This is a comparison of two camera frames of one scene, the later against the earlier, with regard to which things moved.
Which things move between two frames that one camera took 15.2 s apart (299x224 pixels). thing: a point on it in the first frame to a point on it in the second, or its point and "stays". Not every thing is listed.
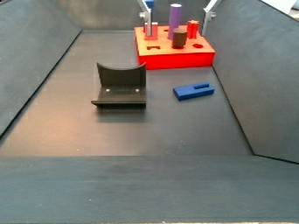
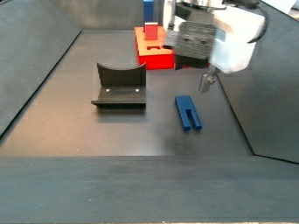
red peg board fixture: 159,55 stays
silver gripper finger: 210,15 to 207,80
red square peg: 154,36 stays
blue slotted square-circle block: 195,90 to 184,105
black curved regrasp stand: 123,87 stays
